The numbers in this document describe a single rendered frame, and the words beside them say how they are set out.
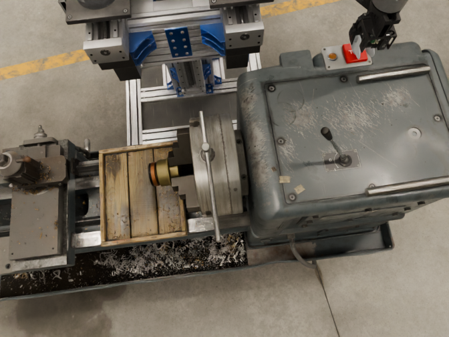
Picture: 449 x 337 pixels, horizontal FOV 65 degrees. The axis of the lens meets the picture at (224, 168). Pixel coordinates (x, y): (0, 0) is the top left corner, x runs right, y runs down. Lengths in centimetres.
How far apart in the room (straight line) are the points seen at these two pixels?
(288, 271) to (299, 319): 26
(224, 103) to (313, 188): 134
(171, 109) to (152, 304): 114
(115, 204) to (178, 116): 97
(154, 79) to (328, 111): 150
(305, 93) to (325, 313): 145
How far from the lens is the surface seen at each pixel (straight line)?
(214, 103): 219
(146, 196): 133
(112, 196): 137
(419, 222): 243
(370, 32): 98
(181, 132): 105
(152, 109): 223
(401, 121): 108
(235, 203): 102
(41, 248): 134
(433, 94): 115
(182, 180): 109
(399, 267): 234
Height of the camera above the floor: 214
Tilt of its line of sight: 72 degrees down
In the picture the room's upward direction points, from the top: 6 degrees counter-clockwise
